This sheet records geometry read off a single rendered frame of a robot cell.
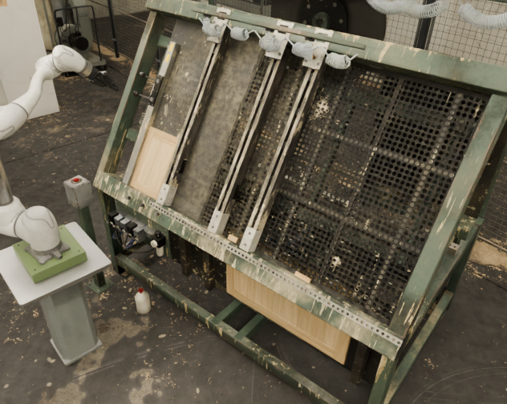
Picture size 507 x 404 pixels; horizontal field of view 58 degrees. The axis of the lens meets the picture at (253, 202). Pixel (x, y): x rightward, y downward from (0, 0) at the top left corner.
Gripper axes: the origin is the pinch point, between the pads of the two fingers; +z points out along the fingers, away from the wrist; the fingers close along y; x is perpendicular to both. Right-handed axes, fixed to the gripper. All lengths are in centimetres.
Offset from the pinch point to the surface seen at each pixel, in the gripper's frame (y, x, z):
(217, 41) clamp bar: -68, -2, 11
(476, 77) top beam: -177, 81, 12
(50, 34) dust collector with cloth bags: 313, -395, 236
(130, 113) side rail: 15.1, -3.4, 31.6
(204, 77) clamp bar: -51, 9, 19
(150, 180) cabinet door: 9, 49, 35
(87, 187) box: 48, 42, 21
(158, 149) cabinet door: -3.1, 32.2, 31.7
